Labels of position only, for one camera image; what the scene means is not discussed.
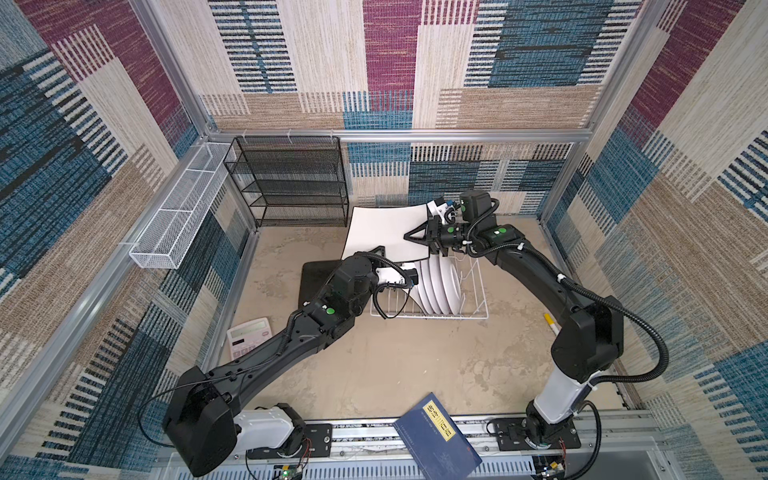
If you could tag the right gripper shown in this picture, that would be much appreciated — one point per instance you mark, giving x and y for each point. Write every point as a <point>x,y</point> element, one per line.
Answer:
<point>431,235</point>

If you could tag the white square plate black rim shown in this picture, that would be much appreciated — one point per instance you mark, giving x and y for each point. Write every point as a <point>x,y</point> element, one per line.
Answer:
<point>374,227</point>

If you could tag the white wire dish rack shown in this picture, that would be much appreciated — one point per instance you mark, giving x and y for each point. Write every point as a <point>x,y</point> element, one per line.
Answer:
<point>397,302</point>

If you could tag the black mesh shelf rack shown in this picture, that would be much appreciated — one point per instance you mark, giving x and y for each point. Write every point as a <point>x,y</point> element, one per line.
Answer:
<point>290,181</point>

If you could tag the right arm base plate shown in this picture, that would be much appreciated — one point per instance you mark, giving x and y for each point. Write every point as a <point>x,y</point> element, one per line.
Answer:
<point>530,433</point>

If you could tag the white marker yellow cap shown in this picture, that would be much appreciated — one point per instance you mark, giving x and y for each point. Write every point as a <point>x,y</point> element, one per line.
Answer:
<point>552,323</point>

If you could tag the aluminium front rail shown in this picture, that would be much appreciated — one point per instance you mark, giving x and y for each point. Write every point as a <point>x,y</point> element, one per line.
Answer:
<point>632,447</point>

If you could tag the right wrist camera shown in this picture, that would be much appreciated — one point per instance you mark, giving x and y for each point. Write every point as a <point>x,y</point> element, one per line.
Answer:
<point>444,209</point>

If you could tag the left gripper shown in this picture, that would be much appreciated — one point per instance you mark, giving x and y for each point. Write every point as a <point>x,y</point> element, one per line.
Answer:
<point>378,251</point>

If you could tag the pink white calculator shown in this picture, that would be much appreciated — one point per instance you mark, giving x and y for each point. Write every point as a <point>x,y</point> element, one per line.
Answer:
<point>245,337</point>

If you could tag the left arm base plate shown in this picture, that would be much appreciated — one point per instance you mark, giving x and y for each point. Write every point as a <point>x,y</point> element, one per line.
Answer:
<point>313,440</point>

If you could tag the blue book yellow label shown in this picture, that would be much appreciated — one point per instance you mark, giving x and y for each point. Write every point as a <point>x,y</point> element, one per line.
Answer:
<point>435,442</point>

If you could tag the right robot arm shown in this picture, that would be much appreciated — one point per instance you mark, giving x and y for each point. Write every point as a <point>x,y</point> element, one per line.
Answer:
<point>589,339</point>

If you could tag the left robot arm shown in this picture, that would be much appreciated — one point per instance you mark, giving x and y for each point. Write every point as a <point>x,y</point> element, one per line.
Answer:
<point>206,420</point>

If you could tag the white round plate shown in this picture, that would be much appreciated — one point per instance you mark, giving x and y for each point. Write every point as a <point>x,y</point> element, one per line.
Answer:
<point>452,284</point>
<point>428,287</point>
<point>425,302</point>
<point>438,285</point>

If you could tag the white mesh wall basket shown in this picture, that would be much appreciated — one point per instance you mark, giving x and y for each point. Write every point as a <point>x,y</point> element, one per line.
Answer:
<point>166,240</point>

